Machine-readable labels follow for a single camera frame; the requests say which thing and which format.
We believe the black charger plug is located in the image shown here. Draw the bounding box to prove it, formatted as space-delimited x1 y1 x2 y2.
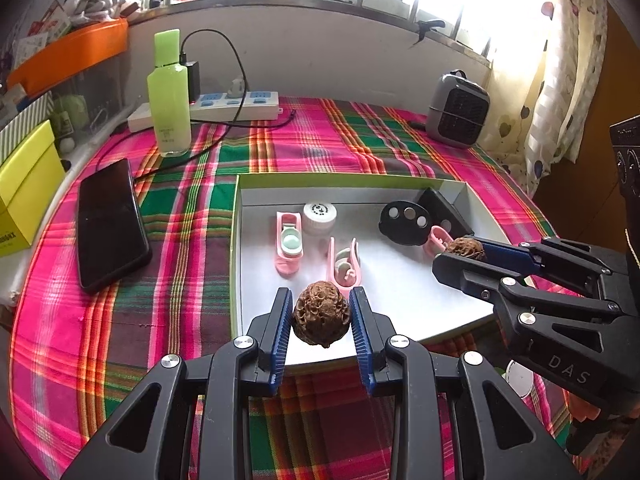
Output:
180 53 201 104

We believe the striped grey white box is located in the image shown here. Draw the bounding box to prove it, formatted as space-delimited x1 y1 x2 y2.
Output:
0 91 54 164

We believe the black charging cable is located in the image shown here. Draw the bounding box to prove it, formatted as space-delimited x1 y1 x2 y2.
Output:
94 28 298 181

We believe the yellow shoe box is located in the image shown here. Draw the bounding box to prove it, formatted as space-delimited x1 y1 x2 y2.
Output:
0 120 65 257

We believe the pink clip with mint pad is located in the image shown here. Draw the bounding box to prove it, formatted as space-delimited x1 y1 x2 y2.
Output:
274 211 304 276

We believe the white blue power strip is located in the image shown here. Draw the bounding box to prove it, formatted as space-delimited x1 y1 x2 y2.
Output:
126 89 284 135

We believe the green lotion bottle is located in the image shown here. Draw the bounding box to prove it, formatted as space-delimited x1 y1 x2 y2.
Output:
146 29 191 157

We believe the pink small clip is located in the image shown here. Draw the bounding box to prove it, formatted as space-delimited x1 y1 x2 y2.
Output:
423 226 454 258

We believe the green white cardboard tray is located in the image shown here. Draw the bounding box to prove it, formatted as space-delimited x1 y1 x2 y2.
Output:
230 174 508 344

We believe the white round jar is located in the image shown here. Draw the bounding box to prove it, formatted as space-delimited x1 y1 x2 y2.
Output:
303 202 337 235

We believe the black rectangular device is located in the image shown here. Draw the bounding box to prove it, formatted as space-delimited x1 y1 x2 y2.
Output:
418 188 474 238

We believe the heart pattern curtain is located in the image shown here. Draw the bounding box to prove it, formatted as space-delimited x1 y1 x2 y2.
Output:
480 0 608 195

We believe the orange plastic tray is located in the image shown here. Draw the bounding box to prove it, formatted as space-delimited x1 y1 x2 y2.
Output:
6 18 129 99

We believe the grey small heater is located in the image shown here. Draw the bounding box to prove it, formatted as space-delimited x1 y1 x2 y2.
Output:
425 70 490 148

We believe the black smartphone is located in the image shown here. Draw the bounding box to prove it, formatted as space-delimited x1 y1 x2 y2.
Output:
76 158 152 294

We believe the pink curved clip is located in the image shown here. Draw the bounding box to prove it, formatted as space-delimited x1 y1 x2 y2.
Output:
328 236 362 299

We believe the plaid pink green tablecloth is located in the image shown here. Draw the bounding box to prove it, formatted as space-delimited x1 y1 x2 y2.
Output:
9 98 555 479

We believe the black clip on windowsill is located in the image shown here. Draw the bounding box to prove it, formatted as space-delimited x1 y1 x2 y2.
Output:
410 18 446 48

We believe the brown walnut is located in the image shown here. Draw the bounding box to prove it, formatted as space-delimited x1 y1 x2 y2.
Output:
292 281 350 348
445 236 487 261

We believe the black round disc with holes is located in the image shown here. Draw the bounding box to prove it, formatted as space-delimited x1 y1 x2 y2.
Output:
378 200 433 246

